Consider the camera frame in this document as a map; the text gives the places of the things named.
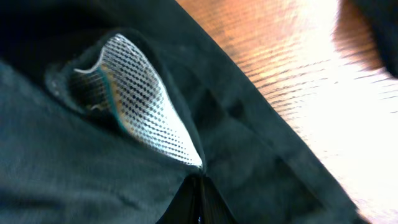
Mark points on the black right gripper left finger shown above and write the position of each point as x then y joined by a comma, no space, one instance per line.
184,207

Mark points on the black garment under shirt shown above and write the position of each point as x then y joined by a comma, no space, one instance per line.
382,16

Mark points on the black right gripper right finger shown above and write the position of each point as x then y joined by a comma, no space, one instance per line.
214,209

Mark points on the black shorts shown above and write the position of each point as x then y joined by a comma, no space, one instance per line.
107,106

